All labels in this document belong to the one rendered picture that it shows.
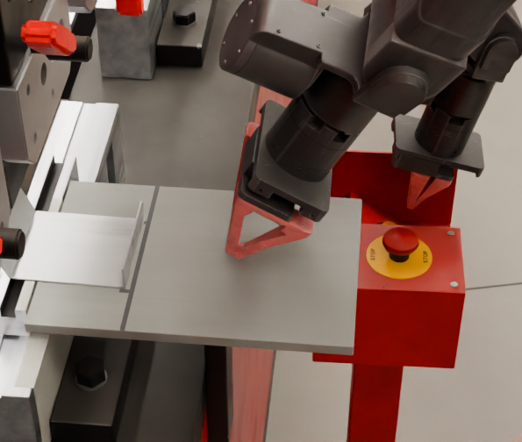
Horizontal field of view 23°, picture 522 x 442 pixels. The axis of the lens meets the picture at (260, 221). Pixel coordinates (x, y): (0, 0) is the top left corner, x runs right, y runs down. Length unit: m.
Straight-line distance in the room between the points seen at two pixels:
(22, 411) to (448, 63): 0.44
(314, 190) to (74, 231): 0.24
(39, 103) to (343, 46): 0.22
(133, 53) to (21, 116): 0.61
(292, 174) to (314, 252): 0.12
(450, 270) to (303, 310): 0.39
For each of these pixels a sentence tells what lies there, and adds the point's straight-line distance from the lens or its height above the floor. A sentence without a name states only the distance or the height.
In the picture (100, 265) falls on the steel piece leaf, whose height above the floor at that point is 1.00.
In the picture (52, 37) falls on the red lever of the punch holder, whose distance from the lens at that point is 0.81.
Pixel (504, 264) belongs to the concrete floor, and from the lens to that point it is 2.57.
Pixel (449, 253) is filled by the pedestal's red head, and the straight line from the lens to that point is 1.42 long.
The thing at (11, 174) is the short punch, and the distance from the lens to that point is 1.00.
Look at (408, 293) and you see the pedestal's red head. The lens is 1.37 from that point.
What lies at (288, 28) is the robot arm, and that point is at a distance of 0.89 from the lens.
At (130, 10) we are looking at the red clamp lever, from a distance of 1.11.
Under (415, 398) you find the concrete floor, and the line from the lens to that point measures 2.30.
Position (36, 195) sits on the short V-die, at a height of 1.00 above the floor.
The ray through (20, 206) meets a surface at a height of 1.02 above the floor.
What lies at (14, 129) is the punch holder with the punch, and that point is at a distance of 0.89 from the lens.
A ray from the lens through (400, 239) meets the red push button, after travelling 1.38.
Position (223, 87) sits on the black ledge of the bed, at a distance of 1.48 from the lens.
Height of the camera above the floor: 1.74
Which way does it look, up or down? 42 degrees down
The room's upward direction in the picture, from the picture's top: straight up
